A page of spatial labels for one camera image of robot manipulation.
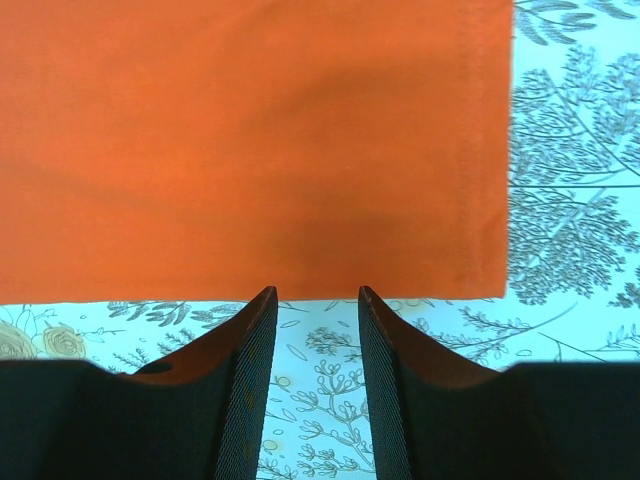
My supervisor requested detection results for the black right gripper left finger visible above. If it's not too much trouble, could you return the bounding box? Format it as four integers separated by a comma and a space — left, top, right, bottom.
1, 287, 278, 479

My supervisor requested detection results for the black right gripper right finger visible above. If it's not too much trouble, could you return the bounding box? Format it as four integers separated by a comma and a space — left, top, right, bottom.
358, 286, 639, 479

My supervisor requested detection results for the orange t shirt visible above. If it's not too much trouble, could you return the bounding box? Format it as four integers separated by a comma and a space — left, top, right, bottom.
1, 1, 514, 304

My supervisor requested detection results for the floral patterned table mat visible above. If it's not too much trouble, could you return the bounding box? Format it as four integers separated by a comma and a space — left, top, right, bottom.
0, 0, 640, 480

